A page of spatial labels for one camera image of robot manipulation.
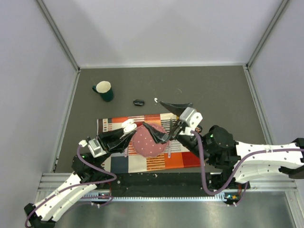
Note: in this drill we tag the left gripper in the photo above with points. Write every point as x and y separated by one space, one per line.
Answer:
106 139

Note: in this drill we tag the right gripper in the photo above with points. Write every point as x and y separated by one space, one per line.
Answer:
161 137

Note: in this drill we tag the white earbud case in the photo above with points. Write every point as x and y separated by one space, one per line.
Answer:
129 126

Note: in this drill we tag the black earbud charging case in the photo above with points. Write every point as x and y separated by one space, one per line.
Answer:
138 102

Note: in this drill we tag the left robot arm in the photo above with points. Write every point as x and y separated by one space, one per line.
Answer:
88 174

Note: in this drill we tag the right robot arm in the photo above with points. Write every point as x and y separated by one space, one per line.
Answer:
224 160

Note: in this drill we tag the black knife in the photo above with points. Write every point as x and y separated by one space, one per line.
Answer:
171 125

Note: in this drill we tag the pink dotted plate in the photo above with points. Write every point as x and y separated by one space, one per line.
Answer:
144 144

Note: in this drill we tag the colourful patchwork placemat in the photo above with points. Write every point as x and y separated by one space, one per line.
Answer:
117 163

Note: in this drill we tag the dark green mug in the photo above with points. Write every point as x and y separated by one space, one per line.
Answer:
104 89

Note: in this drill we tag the pink handled fork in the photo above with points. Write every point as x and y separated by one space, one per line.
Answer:
126 152

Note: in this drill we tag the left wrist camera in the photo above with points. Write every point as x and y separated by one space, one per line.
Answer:
95 148

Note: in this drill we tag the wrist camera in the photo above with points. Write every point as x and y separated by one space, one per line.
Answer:
191 117
95 148

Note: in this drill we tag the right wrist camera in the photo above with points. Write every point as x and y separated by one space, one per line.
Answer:
191 117

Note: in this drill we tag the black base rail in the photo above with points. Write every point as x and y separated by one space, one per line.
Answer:
158 185

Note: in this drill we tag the grey cable duct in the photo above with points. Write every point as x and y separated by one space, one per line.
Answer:
101 197

